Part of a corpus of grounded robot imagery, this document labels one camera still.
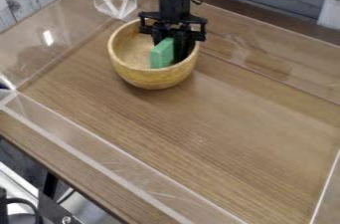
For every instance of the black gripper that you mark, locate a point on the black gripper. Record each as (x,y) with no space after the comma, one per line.
(172,21)

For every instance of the green rectangular block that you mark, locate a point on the green rectangular block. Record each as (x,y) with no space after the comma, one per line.
(161,54)

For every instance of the brown wooden bowl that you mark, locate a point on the brown wooden bowl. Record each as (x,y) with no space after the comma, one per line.
(129,48)

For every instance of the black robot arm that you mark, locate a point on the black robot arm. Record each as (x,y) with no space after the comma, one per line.
(173,22)

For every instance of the white cylindrical container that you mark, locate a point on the white cylindrical container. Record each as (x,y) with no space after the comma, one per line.
(329,14)

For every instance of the black table leg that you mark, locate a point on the black table leg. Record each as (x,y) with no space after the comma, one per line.
(50,185)

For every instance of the clear acrylic tray wall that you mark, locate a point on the clear acrylic tray wall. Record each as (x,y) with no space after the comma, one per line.
(234,147)

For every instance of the black metal bracket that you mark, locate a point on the black metal bracket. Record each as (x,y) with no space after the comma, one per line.
(53,213)

